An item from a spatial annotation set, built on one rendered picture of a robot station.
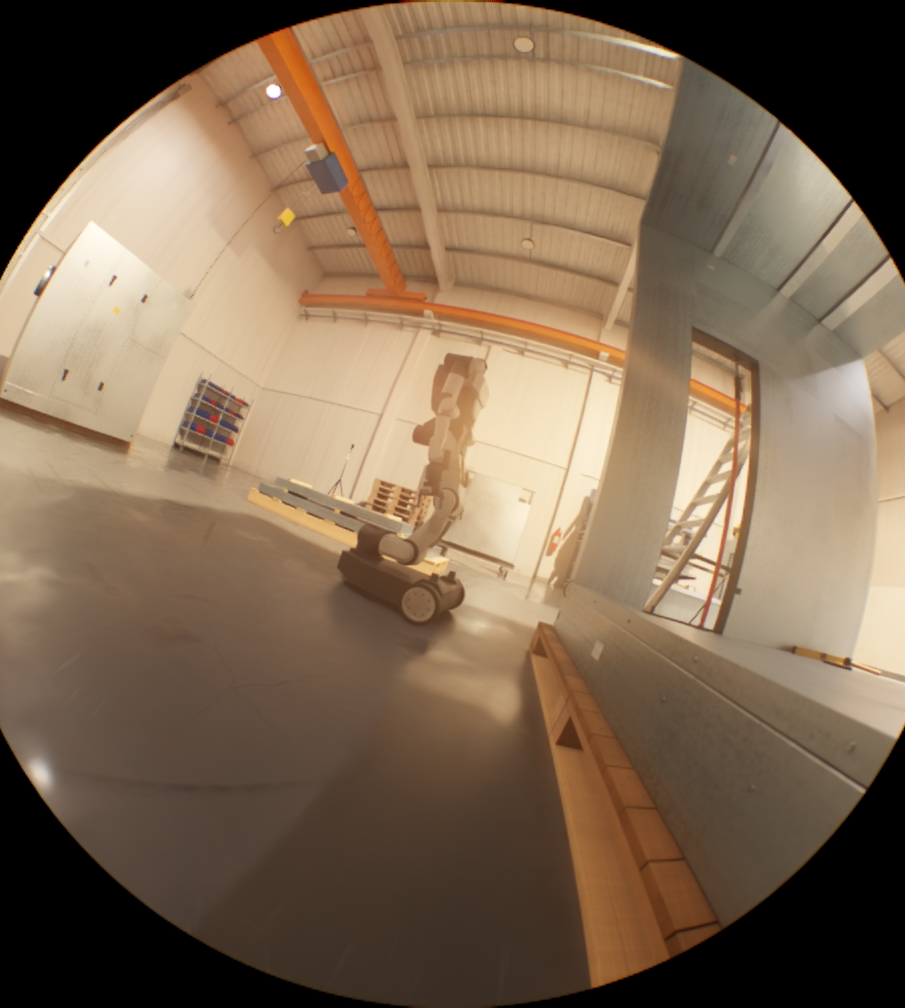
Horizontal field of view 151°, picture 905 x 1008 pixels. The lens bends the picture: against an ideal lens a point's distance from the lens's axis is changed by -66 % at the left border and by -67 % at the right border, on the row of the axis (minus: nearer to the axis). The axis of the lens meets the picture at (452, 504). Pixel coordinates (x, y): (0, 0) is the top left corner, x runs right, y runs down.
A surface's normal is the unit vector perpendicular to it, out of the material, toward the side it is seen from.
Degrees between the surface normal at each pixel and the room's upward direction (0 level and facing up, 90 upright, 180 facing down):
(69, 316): 90
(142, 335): 90
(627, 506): 90
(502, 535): 78
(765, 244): 180
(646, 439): 90
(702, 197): 180
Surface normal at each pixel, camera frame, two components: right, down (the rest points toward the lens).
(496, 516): -0.02, -0.30
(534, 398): -0.14, -0.12
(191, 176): 0.93, 0.31
